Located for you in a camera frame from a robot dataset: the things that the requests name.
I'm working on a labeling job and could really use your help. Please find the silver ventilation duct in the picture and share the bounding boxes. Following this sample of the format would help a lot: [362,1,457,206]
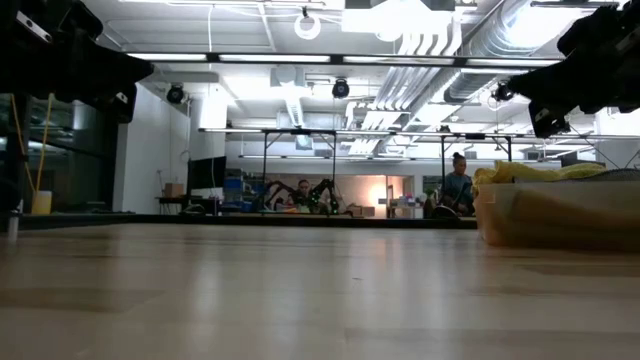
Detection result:
[442,0,564,104]

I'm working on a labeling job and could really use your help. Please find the yellow plastic cup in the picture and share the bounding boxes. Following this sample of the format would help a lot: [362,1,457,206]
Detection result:
[31,189,53,215]

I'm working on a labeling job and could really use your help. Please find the yellow hanging cord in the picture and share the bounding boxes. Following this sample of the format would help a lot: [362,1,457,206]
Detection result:
[9,93,35,192]
[34,93,54,192]

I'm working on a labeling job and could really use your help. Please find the orange translucent plastic tray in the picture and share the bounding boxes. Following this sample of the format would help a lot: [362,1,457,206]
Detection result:
[474,180,640,251]

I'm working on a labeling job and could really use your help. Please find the white bottle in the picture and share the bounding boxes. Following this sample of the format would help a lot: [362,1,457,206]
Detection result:
[6,198,22,240]

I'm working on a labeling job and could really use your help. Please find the black metal table frame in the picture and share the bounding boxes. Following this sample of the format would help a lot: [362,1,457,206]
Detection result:
[439,132,514,181]
[260,127,337,187]

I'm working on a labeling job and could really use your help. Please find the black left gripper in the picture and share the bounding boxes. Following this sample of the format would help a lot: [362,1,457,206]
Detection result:
[0,29,155,125]

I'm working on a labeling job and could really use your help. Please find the black ceiling spotlight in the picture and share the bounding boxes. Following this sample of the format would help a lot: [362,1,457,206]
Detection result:
[492,82,515,104]

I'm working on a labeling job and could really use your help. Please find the round ceiling lamp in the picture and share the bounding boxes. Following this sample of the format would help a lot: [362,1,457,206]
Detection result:
[293,7,322,41]

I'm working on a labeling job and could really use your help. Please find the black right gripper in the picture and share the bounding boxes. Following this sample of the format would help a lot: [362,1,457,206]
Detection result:
[507,34,640,140]

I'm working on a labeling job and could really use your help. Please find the person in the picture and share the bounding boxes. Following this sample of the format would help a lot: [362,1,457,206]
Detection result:
[294,178,312,206]
[440,151,476,217]

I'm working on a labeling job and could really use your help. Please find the dark glass partition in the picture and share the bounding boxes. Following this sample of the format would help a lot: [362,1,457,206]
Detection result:
[0,92,121,214]

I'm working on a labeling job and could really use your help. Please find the black overhead rig beam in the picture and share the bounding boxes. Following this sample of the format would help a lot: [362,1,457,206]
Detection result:
[127,51,564,70]

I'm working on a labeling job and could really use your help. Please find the black office chair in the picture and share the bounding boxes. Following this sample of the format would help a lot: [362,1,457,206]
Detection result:
[430,192,459,219]

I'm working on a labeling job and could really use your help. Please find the black computer monitor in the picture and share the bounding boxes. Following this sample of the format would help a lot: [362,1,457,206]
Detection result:
[559,152,607,169]
[187,155,228,191]

